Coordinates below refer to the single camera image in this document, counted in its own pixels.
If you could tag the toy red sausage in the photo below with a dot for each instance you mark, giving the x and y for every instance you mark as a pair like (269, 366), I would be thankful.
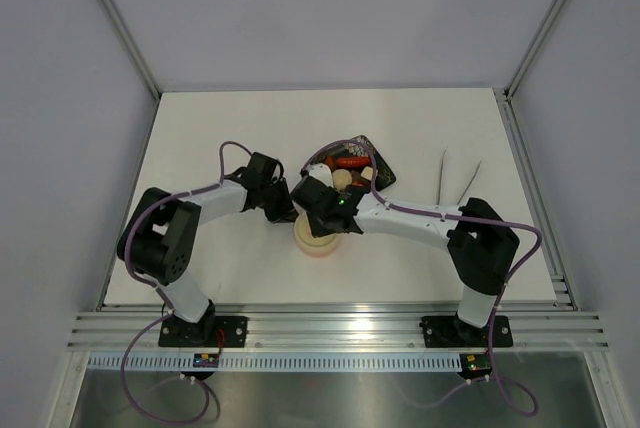
(352, 163)

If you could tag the right aluminium frame post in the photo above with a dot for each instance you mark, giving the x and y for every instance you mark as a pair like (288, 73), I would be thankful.
(535, 46)

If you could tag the black patterned square plate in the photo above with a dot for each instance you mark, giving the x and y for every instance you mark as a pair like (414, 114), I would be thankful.
(360, 146)

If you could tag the aluminium frame post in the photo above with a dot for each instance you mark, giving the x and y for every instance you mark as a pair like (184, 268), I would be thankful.
(123, 33)
(535, 46)

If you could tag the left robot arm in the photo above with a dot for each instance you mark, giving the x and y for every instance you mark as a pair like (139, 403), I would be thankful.
(157, 245)

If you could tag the toy white bun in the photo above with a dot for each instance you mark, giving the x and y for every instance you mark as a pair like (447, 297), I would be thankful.
(341, 179)

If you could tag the left aluminium frame post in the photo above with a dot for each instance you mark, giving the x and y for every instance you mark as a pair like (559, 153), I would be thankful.
(123, 33)

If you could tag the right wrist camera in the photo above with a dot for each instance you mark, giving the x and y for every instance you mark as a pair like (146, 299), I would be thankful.
(319, 171)

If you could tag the pink and cream lunch bowl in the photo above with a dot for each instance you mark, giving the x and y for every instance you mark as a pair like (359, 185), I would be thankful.
(318, 251)

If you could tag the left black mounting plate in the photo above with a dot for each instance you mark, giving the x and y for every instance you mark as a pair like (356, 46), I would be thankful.
(225, 331)

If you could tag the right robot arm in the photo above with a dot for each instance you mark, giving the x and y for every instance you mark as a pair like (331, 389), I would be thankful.
(480, 245)

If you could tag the aluminium rail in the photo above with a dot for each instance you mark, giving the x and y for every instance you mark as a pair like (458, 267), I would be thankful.
(348, 327)

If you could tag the black mounting plate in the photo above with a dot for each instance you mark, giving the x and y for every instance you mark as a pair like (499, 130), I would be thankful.
(447, 331)
(225, 331)

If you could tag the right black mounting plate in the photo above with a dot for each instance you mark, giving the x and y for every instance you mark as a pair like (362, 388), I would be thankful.
(447, 331)

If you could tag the metal tongs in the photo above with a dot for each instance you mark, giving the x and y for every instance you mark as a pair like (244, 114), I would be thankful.
(457, 172)

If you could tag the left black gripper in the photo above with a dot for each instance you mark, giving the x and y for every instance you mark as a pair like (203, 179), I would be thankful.
(287, 211)

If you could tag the toy cheese cube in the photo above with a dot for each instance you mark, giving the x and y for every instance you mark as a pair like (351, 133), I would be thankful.
(367, 173)

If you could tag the white slotted cable duct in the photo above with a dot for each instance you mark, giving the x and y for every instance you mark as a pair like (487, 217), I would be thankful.
(280, 362)

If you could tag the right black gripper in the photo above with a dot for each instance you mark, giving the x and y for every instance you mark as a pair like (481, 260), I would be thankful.
(317, 229)

